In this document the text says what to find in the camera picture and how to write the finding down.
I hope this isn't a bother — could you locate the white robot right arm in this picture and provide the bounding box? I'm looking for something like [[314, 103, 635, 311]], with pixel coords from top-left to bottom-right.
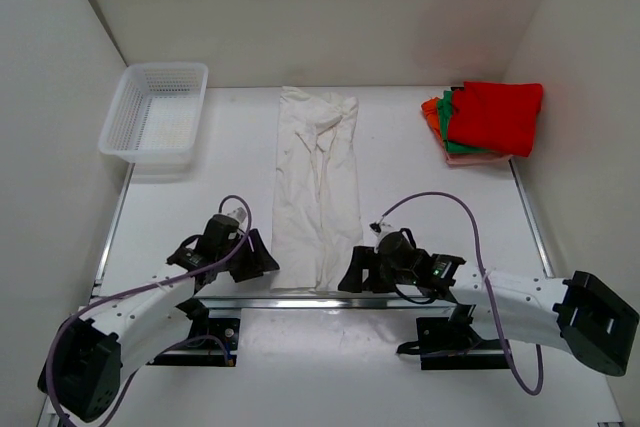
[[338, 228, 639, 377]]

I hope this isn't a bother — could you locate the aluminium table rail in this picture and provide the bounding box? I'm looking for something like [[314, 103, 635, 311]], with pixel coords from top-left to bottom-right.
[[200, 296, 454, 310]]

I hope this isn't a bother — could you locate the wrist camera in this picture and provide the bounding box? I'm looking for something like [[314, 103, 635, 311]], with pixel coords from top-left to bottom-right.
[[369, 218, 395, 244], [224, 207, 248, 224]]

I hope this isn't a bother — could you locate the green folded t shirt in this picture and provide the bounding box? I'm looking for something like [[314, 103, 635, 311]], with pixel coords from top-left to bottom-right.
[[436, 90, 487, 154]]

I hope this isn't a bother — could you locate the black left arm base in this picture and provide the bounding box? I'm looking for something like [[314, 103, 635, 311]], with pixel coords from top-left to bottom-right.
[[149, 299, 241, 367]]

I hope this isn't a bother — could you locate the orange folded t shirt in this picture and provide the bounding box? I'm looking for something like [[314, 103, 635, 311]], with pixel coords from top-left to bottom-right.
[[421, 97, 443, 143]]

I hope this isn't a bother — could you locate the white t shirt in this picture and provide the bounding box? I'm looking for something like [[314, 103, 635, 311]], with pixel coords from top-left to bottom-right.
[[271, 87, 363, 293]]

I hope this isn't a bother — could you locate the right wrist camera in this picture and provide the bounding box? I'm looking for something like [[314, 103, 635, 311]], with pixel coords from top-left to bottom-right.
[[369, 218, 395, 244]]

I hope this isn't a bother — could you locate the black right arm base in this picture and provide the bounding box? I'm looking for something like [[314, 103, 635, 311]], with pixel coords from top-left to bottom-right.
[[396, 306, 509, 371]]

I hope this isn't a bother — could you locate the pink folded t shirt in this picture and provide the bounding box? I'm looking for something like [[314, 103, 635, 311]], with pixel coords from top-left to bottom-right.
[[442, 145, 512, 167]]

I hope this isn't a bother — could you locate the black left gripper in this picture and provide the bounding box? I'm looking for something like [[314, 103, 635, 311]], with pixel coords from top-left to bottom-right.
[[219, 226, 280, 282]]

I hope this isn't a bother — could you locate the white plastic basket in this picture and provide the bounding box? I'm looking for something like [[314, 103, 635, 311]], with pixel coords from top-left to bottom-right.
[[98, 62, 209, 166]]

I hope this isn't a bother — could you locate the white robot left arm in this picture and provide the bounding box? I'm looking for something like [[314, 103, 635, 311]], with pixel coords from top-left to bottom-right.
[[38, 214, 279, 423]]

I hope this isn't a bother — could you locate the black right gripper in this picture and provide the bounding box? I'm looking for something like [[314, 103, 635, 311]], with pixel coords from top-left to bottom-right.
[[340, 247, 416, 295]]

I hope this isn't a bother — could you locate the red folded t shirt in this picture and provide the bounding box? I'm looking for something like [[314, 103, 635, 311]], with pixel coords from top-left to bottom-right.
[[446, 81, 544, 157]]

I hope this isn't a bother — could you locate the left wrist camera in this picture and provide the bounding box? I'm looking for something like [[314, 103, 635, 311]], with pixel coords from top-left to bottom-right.
[[224, 207, 248, 224]]

